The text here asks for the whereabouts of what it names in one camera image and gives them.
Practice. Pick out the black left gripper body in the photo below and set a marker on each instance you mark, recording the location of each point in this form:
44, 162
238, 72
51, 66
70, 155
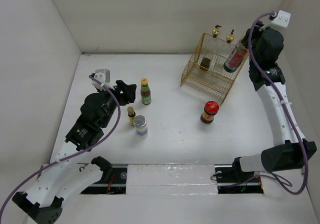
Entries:
121, 97

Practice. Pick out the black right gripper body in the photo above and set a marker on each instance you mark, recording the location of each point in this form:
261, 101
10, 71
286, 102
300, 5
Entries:
256, 34

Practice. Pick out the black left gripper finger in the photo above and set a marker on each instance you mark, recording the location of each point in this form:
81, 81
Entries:
129, 92
121, 85

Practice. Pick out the black cap vinegar bottle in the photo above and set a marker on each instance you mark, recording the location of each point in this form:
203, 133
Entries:
235, 58

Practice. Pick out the clear glass oil bottle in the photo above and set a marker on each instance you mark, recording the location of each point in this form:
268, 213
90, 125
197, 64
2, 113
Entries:
225, 50

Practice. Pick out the dark liquid oil bottle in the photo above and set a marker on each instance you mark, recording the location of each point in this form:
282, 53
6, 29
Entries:
205, 63

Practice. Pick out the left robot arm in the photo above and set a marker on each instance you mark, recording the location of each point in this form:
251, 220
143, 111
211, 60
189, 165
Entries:
43, 202

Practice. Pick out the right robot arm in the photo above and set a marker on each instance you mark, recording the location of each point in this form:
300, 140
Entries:
290, 149

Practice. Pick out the yellow cap sauce bottle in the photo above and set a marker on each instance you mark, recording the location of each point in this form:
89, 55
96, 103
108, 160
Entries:
145, 92

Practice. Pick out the small brown bottle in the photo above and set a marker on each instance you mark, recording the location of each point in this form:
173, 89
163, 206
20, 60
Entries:
131, 115

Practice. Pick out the silver lid spice jar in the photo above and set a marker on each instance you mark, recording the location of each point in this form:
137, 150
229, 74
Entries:
140, 124

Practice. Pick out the red lid sauce jar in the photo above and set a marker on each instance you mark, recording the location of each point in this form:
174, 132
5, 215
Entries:
211, 108

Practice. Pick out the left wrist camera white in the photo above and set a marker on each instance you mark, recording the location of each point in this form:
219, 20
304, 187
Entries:
101, 79

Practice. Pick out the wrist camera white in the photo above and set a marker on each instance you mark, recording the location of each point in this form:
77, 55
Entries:
101, 79
278, 21

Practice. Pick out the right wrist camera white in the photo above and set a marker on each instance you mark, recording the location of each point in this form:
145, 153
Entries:
278, 21

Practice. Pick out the gold wire basket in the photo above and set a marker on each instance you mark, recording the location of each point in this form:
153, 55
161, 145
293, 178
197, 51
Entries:
215, 83

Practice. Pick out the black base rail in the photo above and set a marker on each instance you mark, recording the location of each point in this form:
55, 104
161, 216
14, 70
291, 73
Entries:
175, 180

